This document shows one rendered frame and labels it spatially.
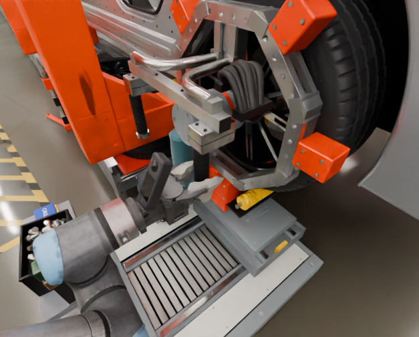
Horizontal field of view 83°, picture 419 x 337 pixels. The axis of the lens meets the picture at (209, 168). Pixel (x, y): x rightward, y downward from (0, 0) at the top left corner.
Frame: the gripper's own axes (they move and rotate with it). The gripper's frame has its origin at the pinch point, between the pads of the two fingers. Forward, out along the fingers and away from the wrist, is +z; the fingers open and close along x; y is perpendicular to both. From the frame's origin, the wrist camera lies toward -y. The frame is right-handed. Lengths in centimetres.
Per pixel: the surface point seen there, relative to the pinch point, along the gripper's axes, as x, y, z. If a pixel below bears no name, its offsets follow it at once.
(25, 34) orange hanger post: -253, 14, -12
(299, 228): 5, 68, 55
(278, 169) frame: 7.2, 5.1, 18.1
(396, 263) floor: 45, 83, 89
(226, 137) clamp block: 2.4, -9.0, 2.9
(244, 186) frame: -4.1, 21.0, 18.4
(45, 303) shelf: -16, 38, -48
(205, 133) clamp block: 2.1, -12.0, -2.5
